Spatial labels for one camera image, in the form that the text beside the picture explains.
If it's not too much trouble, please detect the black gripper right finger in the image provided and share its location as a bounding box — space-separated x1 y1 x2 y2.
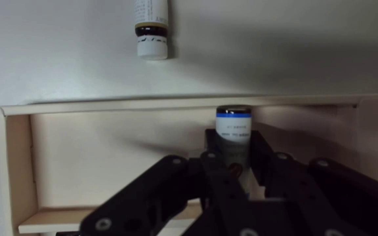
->
251 129 378 236

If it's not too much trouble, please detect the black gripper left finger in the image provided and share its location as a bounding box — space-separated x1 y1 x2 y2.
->
79 128 250 236

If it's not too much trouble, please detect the small white bottle blue band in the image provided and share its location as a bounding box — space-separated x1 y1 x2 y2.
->
214 103 255 174

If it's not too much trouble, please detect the light wooden two-segment tray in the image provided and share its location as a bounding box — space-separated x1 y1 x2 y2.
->
0 91 378 236

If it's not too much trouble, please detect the small white bottle dark band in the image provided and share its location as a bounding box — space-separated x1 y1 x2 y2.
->
134 0 171 61

